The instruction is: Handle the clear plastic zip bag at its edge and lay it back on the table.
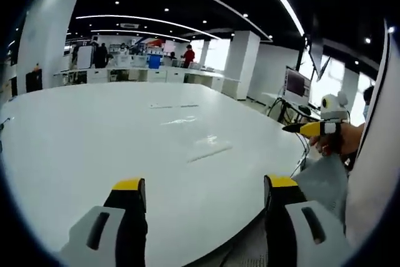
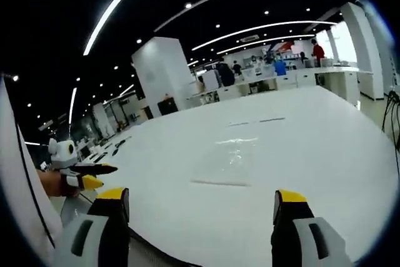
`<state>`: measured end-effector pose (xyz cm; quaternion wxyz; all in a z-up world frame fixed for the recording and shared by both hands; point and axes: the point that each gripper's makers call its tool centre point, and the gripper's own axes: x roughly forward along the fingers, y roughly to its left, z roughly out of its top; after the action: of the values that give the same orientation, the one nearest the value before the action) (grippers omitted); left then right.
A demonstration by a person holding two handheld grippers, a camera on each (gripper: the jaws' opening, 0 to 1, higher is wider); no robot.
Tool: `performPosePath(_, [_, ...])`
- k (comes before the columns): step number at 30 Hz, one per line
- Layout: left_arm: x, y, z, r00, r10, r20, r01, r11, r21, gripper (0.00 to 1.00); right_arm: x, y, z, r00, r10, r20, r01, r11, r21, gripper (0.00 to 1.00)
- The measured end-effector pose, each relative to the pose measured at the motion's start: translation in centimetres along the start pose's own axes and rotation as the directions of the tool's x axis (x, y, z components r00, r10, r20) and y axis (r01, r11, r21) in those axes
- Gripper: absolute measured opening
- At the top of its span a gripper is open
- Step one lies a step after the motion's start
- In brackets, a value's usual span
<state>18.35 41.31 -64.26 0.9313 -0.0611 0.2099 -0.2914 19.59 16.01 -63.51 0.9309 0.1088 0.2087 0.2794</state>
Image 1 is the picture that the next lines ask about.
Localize white column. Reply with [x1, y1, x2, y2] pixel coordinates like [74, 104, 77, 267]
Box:
[224, 30, 261, 101]

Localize computer monitor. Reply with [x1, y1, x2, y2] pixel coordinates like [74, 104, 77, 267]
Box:
[282, 66, 313, 105]

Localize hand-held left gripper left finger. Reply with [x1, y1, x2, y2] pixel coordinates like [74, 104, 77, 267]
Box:
[57, 178, 148, 267]

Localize curved ceiling light strip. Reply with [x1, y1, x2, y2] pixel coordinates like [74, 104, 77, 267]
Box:
[251, 0, 306, 37]

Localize person's right hand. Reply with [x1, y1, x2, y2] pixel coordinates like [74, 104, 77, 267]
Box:
[312, 123, 365, 158]

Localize white box appliance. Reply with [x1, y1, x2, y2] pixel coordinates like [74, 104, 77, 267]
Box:
[76, 44, 94, 69]

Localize black box cabinet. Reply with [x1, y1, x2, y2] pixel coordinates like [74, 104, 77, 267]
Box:
[25, 69, 43, 93]

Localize wide white pillar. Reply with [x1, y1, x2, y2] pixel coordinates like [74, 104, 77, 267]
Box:
[17, 0, 78, 94]

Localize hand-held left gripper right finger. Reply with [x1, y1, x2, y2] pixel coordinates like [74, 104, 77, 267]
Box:
[263, 174, 356, 267]

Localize dark hanging bracket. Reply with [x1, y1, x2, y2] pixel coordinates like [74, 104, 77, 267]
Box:
[304, 13, 332, 82]

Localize white counter cabinets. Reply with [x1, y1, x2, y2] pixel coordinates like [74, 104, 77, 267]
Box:
[52, 67, 248, 101]

